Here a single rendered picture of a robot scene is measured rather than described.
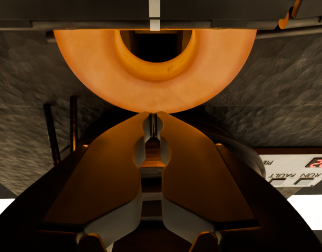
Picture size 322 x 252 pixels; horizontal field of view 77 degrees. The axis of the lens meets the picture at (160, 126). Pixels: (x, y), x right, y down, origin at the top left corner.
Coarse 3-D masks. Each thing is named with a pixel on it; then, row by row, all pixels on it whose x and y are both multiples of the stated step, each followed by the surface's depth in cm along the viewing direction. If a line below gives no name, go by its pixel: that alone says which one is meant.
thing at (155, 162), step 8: (152, 136) 29; (88, 144) 32; (152, 144) 29; (224, 144) 32; (152, 152) 28; (240, 152) 33; (152, 160) 26; (160, 160) 26; (248, 160) 34; (144, 168) 25; (152, 168) 25; (160, 168) 25; (256, 168) 35; (144, 176) 27; (152, 176) 27; (160, 176) 27
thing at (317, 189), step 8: (0, 184) 733; (320, 184) 738; (0, 192) 713; (8, 192) 714; (296, 192) 718; (304, 192) 718; (312, 192) 718; (320, 192) 718; (320, 232) 633; (320, 240) 618
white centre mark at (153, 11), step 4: (152, 0) 11; (156, 0) 11; (152, 4) 11; (156, 4) 11; (152, 8) 11; (156, 8) 11; (152, 12) 11; (156, 12) 11; (152, 16) 11; (156, 16) 11; (152, 20) 12; (156, 20) 12; (152, 24) 12; (156, 24) 12; (152, 28) 12; (156, 28) 13
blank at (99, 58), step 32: (64, 32) 15; (96, 32) 15; (192, 32) 18; (224, 32) 15; (96, 64) 17; (128, 64) 18; (160, 64) 20; (192, 64) 17; (224, 64) 17; (128, 96) 20; (160, 96) 20; (192, 96) 20
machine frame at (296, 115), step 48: (0, 48) 23; (48, 48) 23; (144, 48) 41; (288, 48) 24; (0, 96) 29; (48, 96) 29; (96, 96) 29; (240, 96) 29; (288, 96) 30; (0, 144) 46; (48, 144) 47; (288, 144) 48; (288, 192) 70
